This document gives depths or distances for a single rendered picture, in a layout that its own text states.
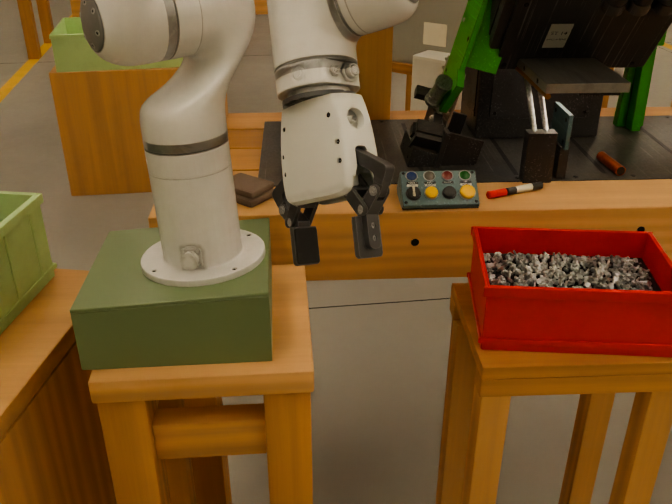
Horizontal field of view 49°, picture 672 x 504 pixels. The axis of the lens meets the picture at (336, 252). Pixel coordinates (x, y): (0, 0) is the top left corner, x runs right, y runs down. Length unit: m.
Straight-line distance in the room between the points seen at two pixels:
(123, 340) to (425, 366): 1.56
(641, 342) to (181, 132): 0.77
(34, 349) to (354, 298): 1.72
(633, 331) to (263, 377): 0.58
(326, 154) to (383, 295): 2.17
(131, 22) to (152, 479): 0.68
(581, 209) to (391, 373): 1.14
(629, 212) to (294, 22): 0.96
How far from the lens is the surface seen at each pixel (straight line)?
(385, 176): 0.68
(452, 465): 1.60
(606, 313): 1.21
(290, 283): 1.27
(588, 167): 1.71
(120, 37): 0.97
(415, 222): 1.43
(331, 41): 0.73
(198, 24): 1.01
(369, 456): 2.17
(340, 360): 2.51
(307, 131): 0.73
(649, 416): 1.35
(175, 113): 1.02
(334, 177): 0.70
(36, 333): 1.35
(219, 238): 1.08
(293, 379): 1.08
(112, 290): 1.10
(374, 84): 1.95
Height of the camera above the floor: 1.50
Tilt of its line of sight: 28 degrees down
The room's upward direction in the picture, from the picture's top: straight up
